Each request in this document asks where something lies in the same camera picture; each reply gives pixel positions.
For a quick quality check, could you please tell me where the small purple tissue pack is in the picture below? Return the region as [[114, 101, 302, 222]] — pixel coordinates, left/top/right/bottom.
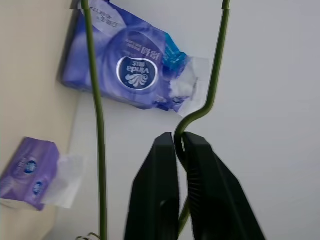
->
[[0, 136, 86, 212]]

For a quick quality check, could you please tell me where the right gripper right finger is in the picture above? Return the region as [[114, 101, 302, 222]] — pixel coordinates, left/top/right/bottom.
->
[[183, 132, 266, 240]]

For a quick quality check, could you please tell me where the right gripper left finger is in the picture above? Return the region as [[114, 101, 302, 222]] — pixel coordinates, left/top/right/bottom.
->
[[124, 132, 181, 240]]

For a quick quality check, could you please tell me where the large purple tissue pack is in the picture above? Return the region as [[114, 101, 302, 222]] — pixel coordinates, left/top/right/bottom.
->
[[56, 0, 210, 118]]

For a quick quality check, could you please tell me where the green wire hanger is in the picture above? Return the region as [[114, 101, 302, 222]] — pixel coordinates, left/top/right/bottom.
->
[[76, 0, 231, 240]]

